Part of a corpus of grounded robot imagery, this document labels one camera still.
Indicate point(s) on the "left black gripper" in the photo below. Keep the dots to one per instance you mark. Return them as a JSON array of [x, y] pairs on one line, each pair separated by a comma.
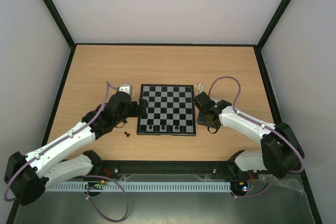
[[143, 108]]

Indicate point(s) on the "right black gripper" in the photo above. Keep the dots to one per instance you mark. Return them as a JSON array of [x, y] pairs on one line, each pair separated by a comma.
[[202, 100]]

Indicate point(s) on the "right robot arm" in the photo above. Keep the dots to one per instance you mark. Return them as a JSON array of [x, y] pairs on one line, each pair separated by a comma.
[[280, 152]]

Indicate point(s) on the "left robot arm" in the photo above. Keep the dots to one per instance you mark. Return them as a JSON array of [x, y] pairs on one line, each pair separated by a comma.
[[29, 175]]

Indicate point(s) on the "black and silver chessboard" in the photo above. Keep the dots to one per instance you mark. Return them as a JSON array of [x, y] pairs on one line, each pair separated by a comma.
[[168, 104]]

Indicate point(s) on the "black aluminium frame rail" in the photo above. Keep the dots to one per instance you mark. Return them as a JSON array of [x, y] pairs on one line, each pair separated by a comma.
[[226, 170]]

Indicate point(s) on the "white slotted cable duct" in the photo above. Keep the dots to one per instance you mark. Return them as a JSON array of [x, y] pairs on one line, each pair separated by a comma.
[[143, 187]]

